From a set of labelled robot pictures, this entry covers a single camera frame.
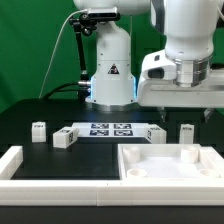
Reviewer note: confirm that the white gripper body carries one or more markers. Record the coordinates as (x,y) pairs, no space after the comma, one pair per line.
(157,87)

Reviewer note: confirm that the white square tabletop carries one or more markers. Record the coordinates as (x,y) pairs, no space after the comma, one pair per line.
(169,161)

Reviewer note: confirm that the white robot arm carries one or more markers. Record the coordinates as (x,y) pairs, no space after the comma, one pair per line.
(180,75)

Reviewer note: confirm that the white U-shaped fence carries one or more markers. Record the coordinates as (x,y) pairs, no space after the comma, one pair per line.
(128,192)

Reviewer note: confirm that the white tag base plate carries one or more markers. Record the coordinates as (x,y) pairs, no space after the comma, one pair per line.
(95,129)

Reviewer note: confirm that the grey camera on mount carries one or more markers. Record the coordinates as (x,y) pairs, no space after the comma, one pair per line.
(101,14)

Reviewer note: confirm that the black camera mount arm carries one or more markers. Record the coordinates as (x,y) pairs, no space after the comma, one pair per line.
(81,46)

